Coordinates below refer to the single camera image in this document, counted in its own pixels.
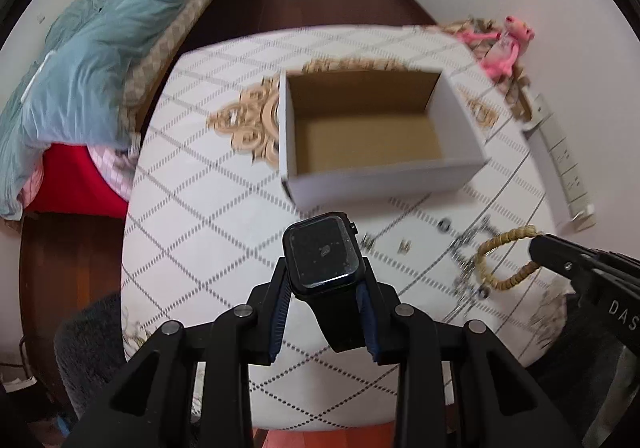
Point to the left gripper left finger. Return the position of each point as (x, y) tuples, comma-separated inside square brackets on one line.
[(188, 386)]

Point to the red bed sheet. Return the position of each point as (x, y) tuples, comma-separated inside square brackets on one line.
[(71, 184)]

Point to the dark fuzzy stool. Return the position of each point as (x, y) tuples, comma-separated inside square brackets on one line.
[(88, 351)]

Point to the white cardboard box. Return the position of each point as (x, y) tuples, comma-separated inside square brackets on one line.
[(363, 135)]

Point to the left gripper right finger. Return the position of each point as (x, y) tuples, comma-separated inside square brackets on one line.
[(457, 386)]

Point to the teal blue duvet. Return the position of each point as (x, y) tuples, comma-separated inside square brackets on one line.
[(80, 89)]

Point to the black smart watch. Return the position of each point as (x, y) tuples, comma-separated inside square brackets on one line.
[(325, 268)]

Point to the small gold earrings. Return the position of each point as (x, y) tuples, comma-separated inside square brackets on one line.
[(404, 246)]

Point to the pink panther plush toy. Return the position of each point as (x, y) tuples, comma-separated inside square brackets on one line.
[(505, 45)]

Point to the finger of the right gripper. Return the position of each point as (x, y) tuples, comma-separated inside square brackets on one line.
[(569, 259)]

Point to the white power strip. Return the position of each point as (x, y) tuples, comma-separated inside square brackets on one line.
[(571, 205)]

